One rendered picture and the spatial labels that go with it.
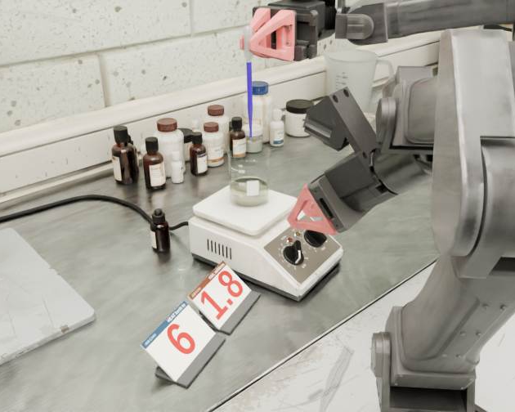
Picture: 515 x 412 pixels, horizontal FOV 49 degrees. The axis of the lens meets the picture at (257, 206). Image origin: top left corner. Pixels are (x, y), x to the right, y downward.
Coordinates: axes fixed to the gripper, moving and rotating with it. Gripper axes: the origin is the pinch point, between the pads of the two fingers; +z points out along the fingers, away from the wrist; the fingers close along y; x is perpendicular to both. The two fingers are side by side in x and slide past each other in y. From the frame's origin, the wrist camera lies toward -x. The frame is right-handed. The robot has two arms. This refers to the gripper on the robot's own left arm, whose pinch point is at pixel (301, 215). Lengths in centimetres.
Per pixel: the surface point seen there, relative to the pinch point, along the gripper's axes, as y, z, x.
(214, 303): 10.0, 12.2, 4.0
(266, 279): 1.5, 10.5, 5.6
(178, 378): 21.3, 10.2, 7.9
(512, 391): 0.2, -13.4, 28.6
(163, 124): -18.0, 33.9, -25.6
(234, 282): 4.7, 12.9, 3.5
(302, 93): -68, 39, -20
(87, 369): 26.3, 18.0, 1.8
